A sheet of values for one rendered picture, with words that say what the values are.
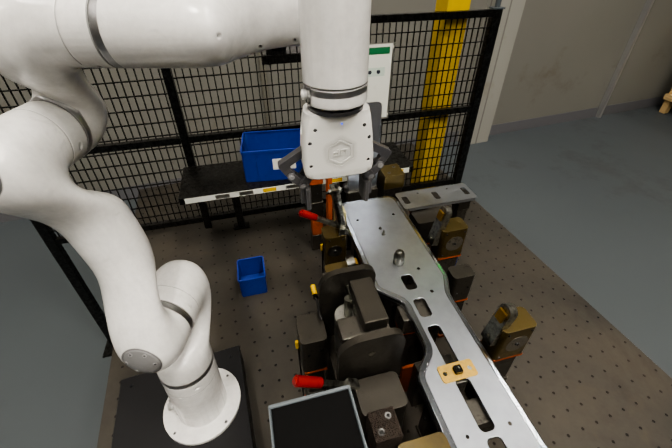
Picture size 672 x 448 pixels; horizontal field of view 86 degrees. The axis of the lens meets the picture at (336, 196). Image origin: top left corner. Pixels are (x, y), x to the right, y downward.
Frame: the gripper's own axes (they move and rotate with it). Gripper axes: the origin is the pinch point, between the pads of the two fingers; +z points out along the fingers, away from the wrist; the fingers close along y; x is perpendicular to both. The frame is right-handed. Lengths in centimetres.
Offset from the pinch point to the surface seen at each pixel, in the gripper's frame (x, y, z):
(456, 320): 1, 31, 45
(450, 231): 27, 43, 41
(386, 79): 90, 43, 14
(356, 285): 2.8, 5.0, 26.1
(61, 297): 132, -140, 144
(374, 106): 62, 29, 13
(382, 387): -13.7, 5.6, 36.9
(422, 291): 12, 27, 45
